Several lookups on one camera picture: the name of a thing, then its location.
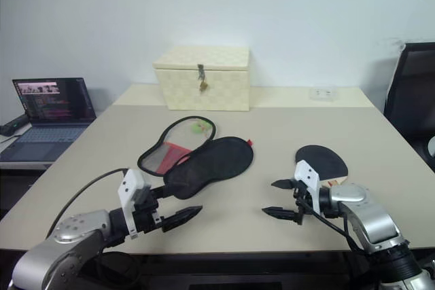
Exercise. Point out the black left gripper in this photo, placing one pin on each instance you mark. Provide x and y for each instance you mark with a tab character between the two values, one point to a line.
147	210

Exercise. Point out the green zipper pull charm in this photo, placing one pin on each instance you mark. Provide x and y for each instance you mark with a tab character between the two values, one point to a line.
197	129

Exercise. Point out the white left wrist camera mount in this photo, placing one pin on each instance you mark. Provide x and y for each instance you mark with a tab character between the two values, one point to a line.
130	183

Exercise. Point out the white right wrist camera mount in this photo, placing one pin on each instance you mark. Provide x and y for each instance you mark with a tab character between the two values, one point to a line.
307	174

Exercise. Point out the cream woven storage box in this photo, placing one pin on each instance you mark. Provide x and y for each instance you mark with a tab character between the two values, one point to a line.
204	79

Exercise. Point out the black and red mesh pouch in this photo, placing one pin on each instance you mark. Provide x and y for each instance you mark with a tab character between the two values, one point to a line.
217	161

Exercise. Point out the black handheld device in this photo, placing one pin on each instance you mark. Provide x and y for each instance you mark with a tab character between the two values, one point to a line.
13	125

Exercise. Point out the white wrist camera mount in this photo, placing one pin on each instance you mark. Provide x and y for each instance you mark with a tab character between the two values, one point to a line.
307	174
130	183

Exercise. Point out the brass padlock on latch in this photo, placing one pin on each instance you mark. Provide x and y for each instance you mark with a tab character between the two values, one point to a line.
202	79

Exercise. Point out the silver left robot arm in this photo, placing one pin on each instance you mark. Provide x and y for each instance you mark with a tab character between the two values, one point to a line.
68	235

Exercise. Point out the open grey laptop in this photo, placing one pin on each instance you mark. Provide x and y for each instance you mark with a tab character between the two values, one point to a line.
51	113

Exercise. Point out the clear plastic small box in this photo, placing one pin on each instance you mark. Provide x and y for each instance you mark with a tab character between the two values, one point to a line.
322	94

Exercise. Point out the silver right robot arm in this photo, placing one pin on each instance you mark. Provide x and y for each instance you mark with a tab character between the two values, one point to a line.
370	218

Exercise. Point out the black office chair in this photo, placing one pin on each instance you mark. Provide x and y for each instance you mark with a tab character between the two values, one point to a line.
414	100

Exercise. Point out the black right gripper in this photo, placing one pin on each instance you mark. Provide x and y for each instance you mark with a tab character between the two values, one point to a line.
302	206

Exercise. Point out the black table tennis paddle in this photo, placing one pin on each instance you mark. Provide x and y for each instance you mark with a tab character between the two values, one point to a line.
323	161

